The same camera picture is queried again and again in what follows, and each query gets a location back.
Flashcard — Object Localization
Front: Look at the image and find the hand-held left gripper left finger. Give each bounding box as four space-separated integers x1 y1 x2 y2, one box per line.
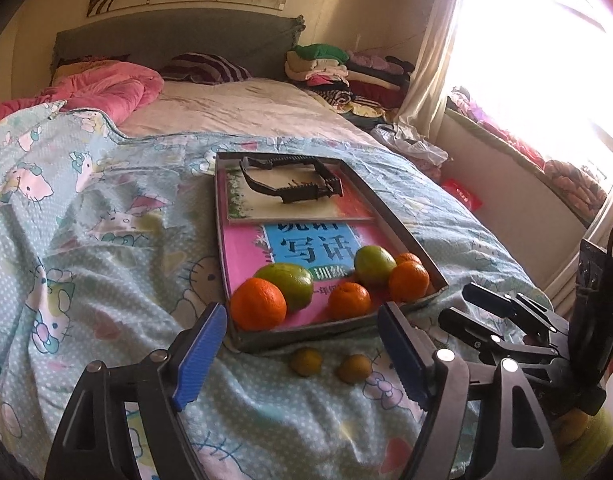
44 301 230 480

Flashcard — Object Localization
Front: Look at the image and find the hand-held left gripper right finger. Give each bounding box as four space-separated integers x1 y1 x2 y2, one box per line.
377 301 562 480

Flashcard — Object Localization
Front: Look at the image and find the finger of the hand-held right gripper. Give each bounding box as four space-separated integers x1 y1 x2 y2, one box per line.
462 282 572 336
437 306 559 366

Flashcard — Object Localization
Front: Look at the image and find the large orange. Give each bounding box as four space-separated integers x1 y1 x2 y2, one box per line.
230 278 288 332

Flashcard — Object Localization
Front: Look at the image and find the shallow cardboard box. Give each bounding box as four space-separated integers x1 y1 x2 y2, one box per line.
214 151 449 355

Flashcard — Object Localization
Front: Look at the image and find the green-yellow citrus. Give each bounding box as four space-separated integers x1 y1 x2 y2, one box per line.
353 245 398 286

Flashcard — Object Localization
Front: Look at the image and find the large green citrus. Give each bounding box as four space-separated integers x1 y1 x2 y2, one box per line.
254 263 314 312

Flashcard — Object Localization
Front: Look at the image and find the small brownish green fruit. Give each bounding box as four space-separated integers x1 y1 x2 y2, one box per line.
290 347 323 377
335 354 372 384

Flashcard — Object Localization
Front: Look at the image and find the pink book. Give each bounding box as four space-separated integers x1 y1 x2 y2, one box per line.
221 220 432 331

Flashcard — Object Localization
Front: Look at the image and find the red bag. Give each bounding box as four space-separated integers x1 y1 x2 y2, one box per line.
439 177 485 211

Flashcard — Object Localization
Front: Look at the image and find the pile of clothes on windowsill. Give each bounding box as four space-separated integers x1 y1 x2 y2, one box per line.
449 87 609 216

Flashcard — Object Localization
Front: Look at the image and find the cartoon cat printed blanket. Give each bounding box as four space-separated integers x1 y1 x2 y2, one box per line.
0 100 557 480

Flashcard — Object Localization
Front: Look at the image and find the pale green book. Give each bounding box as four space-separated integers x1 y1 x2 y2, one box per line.
225 162 376 222

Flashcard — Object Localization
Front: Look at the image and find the white plastic bag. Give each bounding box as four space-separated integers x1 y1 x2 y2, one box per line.
371 122 449 166

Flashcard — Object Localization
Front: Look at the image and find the cream curtain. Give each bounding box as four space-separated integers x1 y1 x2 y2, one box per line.
393 0 474 136

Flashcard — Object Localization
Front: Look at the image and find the beige bed sheet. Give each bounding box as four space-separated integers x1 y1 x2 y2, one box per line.
119 77 387 148

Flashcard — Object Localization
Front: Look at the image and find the stack of folded clothes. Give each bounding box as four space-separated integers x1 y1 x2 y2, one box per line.
285 44 417 121

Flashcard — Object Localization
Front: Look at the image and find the pink quilt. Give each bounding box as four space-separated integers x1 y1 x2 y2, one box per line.
0 57 164 128

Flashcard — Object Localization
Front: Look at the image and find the striped pillow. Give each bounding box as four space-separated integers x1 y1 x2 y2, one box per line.
159 53 252 85

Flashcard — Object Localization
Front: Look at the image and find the grey green headboard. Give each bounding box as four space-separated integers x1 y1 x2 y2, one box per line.
51 7 307 81

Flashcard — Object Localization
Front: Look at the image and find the cream wardrobe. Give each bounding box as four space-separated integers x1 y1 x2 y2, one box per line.
0 5 57 106

